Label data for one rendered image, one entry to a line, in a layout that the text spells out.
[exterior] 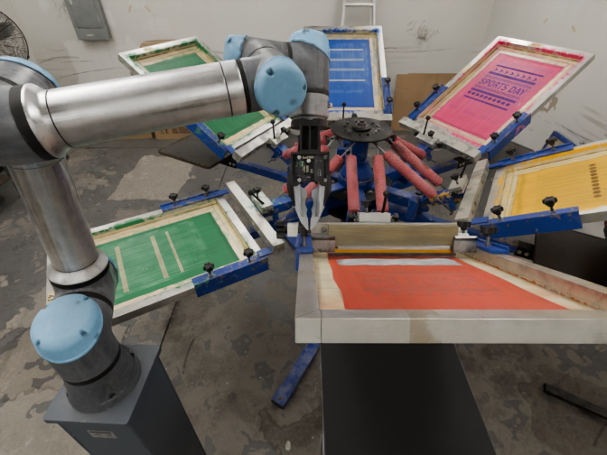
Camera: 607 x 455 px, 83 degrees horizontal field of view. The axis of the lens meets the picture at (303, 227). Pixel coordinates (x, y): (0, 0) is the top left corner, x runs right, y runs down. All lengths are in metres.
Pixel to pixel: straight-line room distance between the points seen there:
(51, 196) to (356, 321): 0.56
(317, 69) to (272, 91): 0.19
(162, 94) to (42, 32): 5.43
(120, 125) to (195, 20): 4.60
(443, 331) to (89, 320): 0.63
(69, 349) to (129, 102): 0.47
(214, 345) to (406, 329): 1.95
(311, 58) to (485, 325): 0.52
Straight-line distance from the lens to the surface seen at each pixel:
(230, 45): 0.64
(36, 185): 0.74
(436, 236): 1.15
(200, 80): 0.52
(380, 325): 0.52
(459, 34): 5.31
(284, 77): 0.50
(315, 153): 0.63
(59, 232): 0.79
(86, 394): 0.90
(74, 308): 0.81
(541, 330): 0.61
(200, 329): 2.49
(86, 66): 5.79
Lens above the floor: 1.96
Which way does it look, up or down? 39 degrees down
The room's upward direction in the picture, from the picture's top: straight up
